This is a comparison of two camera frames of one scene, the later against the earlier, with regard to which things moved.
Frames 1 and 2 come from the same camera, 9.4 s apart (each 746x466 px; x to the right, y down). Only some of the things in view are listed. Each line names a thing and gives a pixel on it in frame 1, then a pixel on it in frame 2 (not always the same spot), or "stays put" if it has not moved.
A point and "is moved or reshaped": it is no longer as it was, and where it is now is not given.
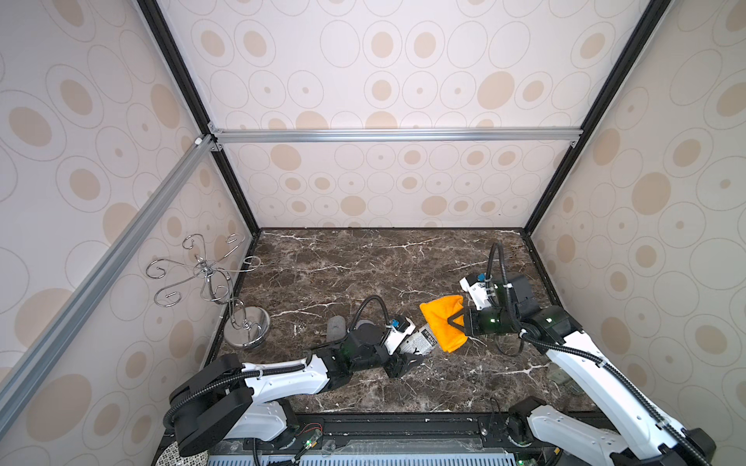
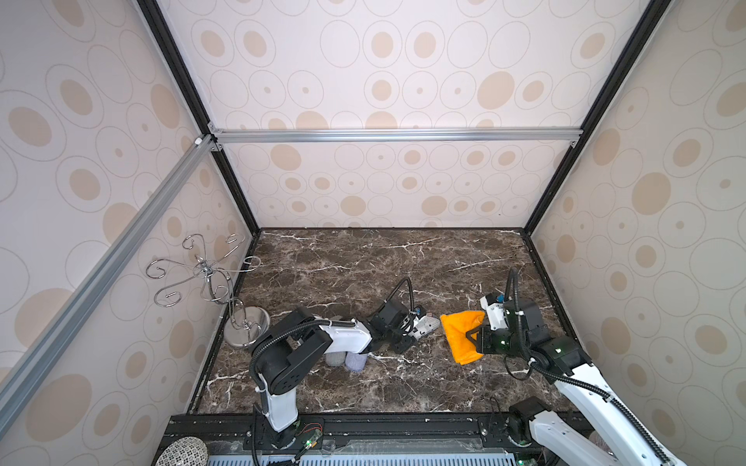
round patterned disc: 172,456 stays put
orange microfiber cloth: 437,312 is moved or reshaped
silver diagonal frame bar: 27,371 stays put
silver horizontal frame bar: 572,135 stays put
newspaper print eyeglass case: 422,342 -> 423,326
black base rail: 383,435 stays put
